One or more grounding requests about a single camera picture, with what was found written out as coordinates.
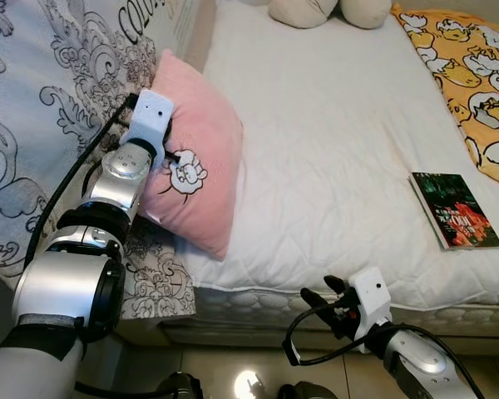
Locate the pink plush pillow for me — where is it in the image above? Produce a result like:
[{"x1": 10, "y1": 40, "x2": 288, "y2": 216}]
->
[{"x1": 137, "y1": 48, "x2": 244, "y2": 260}]

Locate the dark green red book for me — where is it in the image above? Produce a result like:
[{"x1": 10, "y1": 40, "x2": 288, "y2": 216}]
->
[{"x1": 409, "y1": 172, "x2": 499, "y2": 250}]

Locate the dark robot right leg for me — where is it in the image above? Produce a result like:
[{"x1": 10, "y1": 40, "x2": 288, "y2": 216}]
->
[{"x1": 279, "y1": 381, "x2": 325, "y2": 399}]

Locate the dark robot leg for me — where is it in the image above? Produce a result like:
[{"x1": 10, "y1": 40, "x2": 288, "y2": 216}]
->
[
  {"x1": 154, "y1": 372, "x2": 205, "y2": 399},
  {"x1": 279, "y1": 381, "x2": 325, "y2": 399}
]

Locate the grey floral print fabric panel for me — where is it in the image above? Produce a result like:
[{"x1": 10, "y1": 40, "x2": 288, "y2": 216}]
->
[{"x1": 0, "y1": 0, "x2": 202, "y2": 321}]

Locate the white quilted mattress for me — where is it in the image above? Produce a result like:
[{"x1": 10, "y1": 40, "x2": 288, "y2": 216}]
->
[{"x1": 162, "y1": 0, "x2": 499, "y2": 333}]

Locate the dark robot left leg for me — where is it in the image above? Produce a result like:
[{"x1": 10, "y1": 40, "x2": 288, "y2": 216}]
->
[{"x1": 154, "y1": 372, "x2": 205, "y2": 399}]

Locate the yellow egg print quilt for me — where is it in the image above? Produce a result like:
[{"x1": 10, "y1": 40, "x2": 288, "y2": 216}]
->
[{"x1": 391, "y1": 4, "x2": 499, "y2": 192}]

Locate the beige plush toy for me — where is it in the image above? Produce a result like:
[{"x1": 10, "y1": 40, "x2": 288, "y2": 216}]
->
[{"x1": 268, "y1": 0, "x2": 393, "y2": 30}]

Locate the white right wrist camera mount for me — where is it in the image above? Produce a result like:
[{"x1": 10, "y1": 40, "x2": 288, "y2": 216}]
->
[{"x1": 349, "y1": 268, "x2": 393, "y2": 342}]

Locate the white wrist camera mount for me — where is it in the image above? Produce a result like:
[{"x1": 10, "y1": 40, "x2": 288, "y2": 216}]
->
[
  {"x1": 121, "y1": 90, "x2": 175, "y2": 167},
  {"x1": 349, "y1": 268, "x2": 393, "y2": 342}
]

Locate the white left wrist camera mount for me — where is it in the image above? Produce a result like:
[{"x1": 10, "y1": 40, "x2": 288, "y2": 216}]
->
[{"x1": 121, "y1": 90, "x2": 175, "y2": 167}]

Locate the beige bed frame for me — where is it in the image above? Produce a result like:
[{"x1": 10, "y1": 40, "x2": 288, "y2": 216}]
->
[{"x1": 116, "y1": 308, "x2": 499, "y2": 350}]

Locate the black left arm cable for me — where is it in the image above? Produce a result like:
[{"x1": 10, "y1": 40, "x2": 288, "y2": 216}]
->
[{"x1": 23, "y1": 93, "x2": 141, "y2": 268}]

